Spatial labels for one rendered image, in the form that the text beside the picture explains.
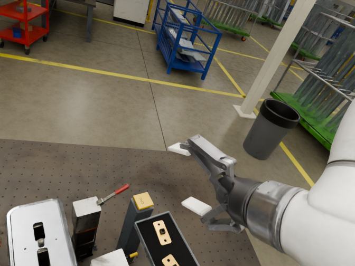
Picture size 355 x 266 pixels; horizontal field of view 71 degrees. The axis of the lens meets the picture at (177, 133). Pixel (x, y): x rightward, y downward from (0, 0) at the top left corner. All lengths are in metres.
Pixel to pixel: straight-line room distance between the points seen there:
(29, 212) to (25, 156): 0.67
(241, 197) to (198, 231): 1.15
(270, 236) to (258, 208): 0.04
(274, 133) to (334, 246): 3.04
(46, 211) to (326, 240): 0.97
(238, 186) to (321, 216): 0.13
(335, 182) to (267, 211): 0.09
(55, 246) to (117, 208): 0.53
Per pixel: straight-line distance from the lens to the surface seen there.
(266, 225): 0.36
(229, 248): 1.57
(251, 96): 4.35
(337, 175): 0.35
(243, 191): 0.40
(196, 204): 0.56
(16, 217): 1.11
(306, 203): 0.34
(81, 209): 1.03
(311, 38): 11.05
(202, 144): 0.44
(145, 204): 0.95
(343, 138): 0.37
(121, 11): 7.01
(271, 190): 0.38
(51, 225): 1.08
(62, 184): 1.57
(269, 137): 3.36
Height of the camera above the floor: 1.92
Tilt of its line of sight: 35 degrees down
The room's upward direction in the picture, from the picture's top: 21 degrees clockwise
